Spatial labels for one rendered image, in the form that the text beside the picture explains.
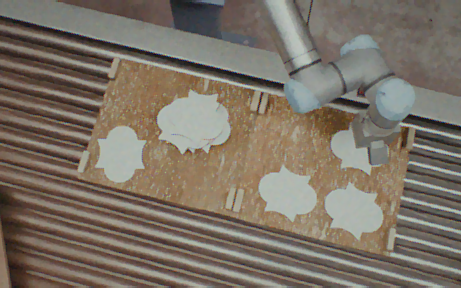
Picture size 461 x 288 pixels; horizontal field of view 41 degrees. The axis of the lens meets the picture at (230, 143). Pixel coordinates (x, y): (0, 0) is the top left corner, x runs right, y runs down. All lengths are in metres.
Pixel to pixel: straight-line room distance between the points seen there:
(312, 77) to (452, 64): 1.66
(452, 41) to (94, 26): 1.67
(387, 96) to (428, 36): 1.64
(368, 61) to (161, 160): 0.62
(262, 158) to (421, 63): 1.36
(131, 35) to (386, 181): 0.80
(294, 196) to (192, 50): 0.50
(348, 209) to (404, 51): 1.35
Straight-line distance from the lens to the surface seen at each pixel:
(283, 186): 1.60
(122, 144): 1.65
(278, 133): 1.64
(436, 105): 1.77
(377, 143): 1.48
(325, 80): 1.28
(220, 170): 1.61
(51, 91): 1.77
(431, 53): 2.87
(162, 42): 1.77
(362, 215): 1.61
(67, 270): 1.65
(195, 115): 1.60
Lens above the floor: 2.50
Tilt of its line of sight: 74 degrees down
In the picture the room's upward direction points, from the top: 2 degrees counter-clockwise
